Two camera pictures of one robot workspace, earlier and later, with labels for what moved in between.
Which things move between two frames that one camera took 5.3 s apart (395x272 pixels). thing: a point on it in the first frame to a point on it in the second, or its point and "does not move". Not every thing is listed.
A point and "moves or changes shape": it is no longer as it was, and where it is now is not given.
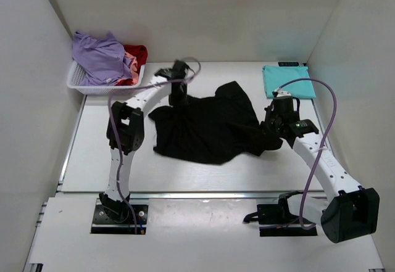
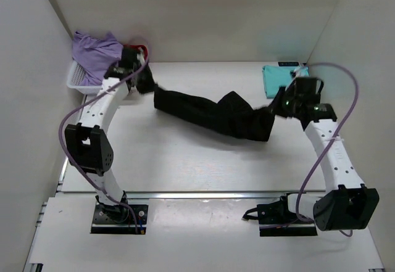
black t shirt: [207, 129] moves or changes shape
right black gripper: [268, 113] to [283, 91]
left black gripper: [179, 102] to [150, 86]
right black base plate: [275, 220] does not move
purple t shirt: [102, 57] does not move
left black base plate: [102, 224] does not move
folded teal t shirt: [275, 76] does not move
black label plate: [288, 64] does not move
